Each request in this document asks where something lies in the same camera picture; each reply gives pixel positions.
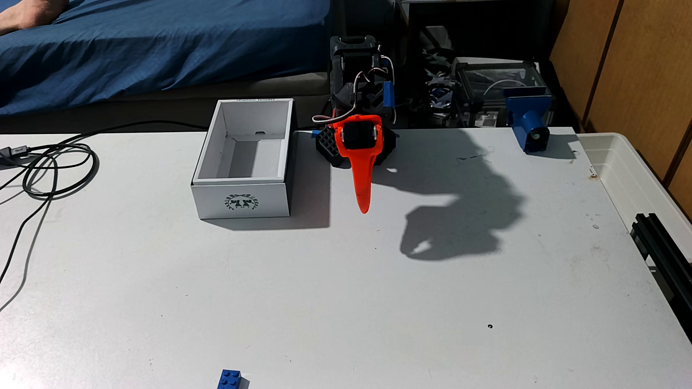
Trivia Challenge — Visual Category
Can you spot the wooden cabinet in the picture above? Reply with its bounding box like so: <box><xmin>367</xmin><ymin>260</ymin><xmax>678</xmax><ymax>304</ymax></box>
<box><xmin>549</xmin><ymin>0</ymin><xmax>692</xmax><ymax>219</ymax></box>

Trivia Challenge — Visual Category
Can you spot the blue printed clamp mount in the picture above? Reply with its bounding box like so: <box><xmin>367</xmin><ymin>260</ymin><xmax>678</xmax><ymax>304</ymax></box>
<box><xmin>504</xmin><ymin>89</ymin><xmax>553</xmax><ymax>153</ymax></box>

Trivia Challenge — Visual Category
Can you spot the black usb connector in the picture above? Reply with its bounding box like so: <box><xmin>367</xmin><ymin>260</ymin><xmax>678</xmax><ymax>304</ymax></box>
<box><xmin>0</xmin><ymin>145</ymin><xmax>31</xmax><ymax>166</ymax></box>

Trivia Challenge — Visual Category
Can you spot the white plastic bin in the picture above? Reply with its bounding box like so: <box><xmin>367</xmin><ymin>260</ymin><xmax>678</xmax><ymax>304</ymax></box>
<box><xmin>576</xmin><ymin>132</ymin><xmax>692</xmax><ymax>261</ymax></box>

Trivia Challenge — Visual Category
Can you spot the clear plastic enclosure box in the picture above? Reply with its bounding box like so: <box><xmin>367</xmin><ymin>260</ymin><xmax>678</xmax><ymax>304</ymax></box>
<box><xmin>451</xmin><ymin>57</ymin><xmax>552</xmax><ymax>129</ymax></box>

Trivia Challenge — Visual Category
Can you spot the black coiled cable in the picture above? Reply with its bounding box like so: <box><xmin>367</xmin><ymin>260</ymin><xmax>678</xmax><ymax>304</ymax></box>
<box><xmin>0</xmin><ymin>120</ymin><xmax>209</xmax><ymax>314</ymax></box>

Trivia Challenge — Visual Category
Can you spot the black aluminium extrusion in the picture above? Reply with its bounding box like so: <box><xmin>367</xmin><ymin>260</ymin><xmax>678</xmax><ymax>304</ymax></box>
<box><xmin>630</xmin><ymin>213</ymin><xmax>692</xmax><ymax>342</ymax></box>

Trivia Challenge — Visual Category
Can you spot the person's foot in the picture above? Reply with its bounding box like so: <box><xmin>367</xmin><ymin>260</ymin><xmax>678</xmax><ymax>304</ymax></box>
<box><xmin>0</xmin><ymin>0</ymin><xmax>70</xmax><ymax>36</ymax></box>

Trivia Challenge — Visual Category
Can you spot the blue bed sheet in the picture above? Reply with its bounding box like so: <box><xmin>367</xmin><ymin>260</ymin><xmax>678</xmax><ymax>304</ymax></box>
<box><xmin>0</xmin><ymin>0</ymin><xmax>332</xmax><ymax>117</ymax></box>

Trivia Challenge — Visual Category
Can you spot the white cardboard box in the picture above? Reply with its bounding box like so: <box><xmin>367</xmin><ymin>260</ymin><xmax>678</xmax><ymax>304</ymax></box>
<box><xmin>191</xmin><ymin>98</ymin><xmax>295</xmax><ymax>220</ymax></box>

